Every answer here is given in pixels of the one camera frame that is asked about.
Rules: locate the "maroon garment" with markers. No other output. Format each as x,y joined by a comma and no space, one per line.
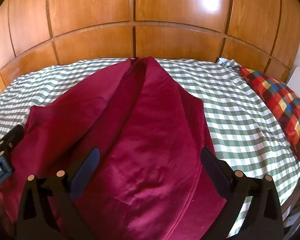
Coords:
145,155

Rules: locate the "green white checked bed sheet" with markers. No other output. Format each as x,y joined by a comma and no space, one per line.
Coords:
240,120

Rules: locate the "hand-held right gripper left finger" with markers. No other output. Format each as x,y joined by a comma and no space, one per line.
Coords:
86,172

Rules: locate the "wooden panelled wardrobe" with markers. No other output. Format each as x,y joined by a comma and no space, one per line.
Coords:
165,5

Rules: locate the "multicolour plaid pillow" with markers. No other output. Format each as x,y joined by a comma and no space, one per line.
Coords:
285,110

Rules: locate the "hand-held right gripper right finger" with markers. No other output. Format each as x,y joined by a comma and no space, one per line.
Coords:
212,175

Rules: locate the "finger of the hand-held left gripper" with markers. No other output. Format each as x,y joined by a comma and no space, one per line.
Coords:
11,137

